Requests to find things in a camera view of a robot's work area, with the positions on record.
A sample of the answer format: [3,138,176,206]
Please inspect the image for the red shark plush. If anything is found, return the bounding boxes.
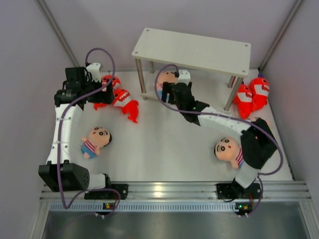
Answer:
[233,84,252,120]
[112,88,139,123]
[94,75,121,110]
[249,73,270,112]

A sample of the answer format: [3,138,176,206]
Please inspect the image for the boy plush doll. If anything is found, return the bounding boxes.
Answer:
[156,71,179,95]
[214,136,244,169]
[80,126,112,159]

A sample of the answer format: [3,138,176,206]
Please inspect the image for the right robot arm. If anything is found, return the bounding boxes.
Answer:
[161,82,278,198]

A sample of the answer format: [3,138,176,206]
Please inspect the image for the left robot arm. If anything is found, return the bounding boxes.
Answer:
[38,63,114,199]

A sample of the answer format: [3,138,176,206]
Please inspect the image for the white two-tier shelf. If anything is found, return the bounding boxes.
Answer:
[132,28,251,111]

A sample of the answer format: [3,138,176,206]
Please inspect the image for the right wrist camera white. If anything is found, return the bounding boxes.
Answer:
[177,70,191,84]

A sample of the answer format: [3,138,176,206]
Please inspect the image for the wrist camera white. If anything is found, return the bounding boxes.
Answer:
[177,70,191,84]
[86,62,102,82]

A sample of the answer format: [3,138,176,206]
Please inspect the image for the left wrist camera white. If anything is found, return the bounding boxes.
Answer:
[86,62,102,82]

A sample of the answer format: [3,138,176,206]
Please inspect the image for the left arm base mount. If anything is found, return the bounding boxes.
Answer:
[84,183,129,200]

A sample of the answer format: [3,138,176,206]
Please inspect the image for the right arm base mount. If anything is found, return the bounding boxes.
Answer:
[216,182,262,201]

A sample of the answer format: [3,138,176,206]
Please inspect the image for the aluminium rail front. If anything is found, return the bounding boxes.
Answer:
[39,181,312,212]

